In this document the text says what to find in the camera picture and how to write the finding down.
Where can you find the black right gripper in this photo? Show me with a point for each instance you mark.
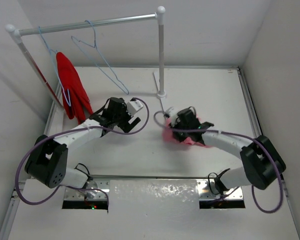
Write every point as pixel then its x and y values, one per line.
pixel 179 138

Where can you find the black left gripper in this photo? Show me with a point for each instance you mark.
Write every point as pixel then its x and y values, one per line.
pixel 126 126

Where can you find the pink t shirt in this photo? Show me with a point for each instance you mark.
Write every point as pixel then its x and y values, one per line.
pixel 168 136

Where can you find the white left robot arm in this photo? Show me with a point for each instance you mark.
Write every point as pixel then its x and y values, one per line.
pixel 48 162

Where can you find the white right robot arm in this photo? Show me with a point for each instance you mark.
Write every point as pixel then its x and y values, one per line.
pixel 261 163

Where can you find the red t shirt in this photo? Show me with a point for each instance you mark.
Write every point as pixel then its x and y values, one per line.
pixel 78 96

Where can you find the light blue hanger with shirt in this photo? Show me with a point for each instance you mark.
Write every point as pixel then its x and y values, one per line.
pixel 53 58

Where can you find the white clothes rack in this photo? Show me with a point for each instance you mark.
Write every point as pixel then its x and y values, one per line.
pixel 17 35

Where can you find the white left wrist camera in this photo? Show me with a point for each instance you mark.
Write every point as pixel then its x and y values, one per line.
pixel 134 106

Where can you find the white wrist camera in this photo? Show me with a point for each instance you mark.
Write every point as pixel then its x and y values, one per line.
pixel 134 106
pixel 172 114

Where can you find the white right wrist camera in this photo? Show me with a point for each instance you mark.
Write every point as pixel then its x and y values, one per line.
pixel 172 114

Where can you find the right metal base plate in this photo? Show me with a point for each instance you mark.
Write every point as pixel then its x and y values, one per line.
pixel 207 192

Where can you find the metal base plate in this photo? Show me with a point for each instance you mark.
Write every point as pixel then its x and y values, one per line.
pixel 94 190
pixel 207 192

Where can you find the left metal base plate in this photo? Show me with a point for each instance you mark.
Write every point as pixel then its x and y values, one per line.
pixel 94 190

